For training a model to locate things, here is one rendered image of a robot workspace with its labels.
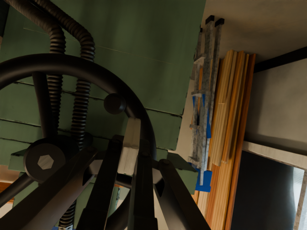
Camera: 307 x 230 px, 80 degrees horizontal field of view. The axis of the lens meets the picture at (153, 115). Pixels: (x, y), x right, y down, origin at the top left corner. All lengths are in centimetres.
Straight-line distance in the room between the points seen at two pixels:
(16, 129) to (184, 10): 48
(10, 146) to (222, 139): 156
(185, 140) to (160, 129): 265
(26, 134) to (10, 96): 9
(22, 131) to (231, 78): 163
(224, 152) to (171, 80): 138
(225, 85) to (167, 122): 135
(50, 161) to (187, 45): 39
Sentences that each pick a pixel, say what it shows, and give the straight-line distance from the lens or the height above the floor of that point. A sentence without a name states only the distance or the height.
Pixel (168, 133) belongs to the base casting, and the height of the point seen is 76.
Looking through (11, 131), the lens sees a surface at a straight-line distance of 52.
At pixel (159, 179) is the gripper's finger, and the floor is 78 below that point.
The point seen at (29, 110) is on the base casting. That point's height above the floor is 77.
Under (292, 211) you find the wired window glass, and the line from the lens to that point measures 175.
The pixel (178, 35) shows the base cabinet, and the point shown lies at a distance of 50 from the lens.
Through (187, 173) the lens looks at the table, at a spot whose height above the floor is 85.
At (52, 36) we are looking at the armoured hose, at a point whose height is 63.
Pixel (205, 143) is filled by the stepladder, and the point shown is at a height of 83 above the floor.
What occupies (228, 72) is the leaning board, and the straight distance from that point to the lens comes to 180.
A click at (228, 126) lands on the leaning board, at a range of 177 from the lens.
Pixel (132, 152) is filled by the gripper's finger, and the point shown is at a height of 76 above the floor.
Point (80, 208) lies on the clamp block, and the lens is 41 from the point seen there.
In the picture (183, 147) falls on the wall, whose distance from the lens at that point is 311.
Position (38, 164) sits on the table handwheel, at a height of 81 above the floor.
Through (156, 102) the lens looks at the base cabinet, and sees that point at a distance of 45.
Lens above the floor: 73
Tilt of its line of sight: 1 degrees down
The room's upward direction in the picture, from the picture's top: 169 degrees counter-clockwise
